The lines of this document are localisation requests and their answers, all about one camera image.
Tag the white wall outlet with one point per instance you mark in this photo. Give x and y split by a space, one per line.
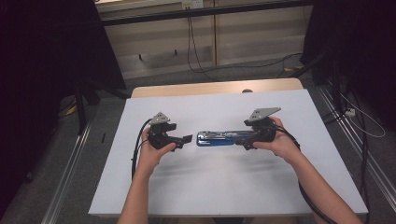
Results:
192 4

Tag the black horizontal bar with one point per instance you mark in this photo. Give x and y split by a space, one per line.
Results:
202 12

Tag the aluminium floor rail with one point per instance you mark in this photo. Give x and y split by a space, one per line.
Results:
361 149
67 177

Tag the white table board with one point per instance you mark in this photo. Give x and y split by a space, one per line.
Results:
218 193

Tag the small black floor piece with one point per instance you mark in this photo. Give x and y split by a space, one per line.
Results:
103 137

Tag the person's right hand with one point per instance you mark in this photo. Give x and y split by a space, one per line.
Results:
285 144

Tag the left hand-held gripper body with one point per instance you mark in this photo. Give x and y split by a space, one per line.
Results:
160 137

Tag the black curtain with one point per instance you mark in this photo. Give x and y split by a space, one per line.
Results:
358 46
46 62

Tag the person's left hand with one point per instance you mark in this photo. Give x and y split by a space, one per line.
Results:
149 158

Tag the small dark round knob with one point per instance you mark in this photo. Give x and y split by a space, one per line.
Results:
247 90

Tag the white power plug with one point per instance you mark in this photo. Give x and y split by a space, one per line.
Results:
350 112

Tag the blue stapler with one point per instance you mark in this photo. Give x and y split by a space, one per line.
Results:
211 141

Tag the wooden table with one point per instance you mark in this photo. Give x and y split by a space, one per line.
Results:
186 89

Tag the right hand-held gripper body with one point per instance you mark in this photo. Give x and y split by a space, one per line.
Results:
264 130

